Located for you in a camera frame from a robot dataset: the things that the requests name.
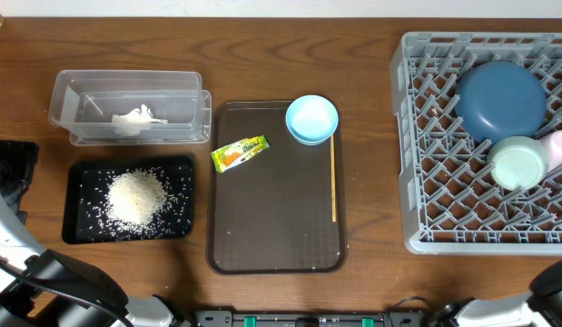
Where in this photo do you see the white tissue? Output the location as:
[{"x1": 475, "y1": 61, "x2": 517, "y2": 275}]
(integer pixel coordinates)
[{"x1": 112, "y1": 104, "x2": 168, "y2": 137}]

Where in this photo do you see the wooden chopstick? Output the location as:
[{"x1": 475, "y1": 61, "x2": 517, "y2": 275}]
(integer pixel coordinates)
[{"x1": 330, "y1": 135, "x2": 338, "y2": 223}]

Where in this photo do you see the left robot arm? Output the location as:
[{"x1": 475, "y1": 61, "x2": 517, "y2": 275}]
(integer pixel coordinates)
[{"x1": 0, "y1": 140, "x2": 196, "y2": 327}]

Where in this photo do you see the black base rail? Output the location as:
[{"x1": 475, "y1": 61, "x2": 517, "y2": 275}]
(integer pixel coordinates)
[{"x1": 195, "y1": 310, "x2": 426, "y2": 327}]

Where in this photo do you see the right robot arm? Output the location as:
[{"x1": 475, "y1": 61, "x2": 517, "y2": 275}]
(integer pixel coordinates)
[{"x1": 422, "y1": 261, "x2": 562, "y2": 327}]

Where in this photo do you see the clear plastic bin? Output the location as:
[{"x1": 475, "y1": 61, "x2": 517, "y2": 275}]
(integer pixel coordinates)
[{"x1": 49, "y1": 70, "x2": 212, "y2": 145}]

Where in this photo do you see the dark blue plate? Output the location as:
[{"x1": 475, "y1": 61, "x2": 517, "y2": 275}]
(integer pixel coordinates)
[{"x1": 455, "y1": 61, "x2": 547, "y2": 144}]

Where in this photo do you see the brown serving tray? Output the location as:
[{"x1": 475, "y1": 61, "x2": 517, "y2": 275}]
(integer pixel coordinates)
[{"x1": 206, "y1": 101, "x2": 348, "y2": 275}]

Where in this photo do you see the pink cup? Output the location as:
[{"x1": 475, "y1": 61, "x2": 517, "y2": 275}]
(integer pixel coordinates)
[{"x1": 540, "y1": 130, "x2": 562, "y2": 171}]

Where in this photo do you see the black plastic tray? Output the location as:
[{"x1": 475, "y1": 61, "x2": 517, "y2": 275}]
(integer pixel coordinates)
[{"x1": 62, "y1": 155, "x2": 194, "y2": 244}]

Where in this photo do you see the grey dishwasher rack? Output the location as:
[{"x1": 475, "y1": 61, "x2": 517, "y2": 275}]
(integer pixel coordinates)
[{"x1": 390, "y1": 32, "x2": 562, "y2": 256}]

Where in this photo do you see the pile of white rice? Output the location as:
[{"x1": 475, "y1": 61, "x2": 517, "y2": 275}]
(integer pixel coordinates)
[{"x1": 83, "y1": 166, "x2": 193, "y2": 240}]

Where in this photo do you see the light blue bowl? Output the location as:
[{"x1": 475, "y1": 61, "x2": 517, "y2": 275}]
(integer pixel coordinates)
[{"x1": 285, "y1": 94, "x2": 339, "y2": 145}]

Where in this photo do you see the mint green bowl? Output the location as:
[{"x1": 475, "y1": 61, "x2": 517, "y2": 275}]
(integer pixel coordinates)
[{"x1": 487, "y1": 136, "x2": 549, "y2": 191}]

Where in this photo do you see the green snack wrapper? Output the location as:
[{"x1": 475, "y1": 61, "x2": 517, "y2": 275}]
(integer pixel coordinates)
[{"x1": 211, "y1": 135, "x2": 270, "y2": 173}]

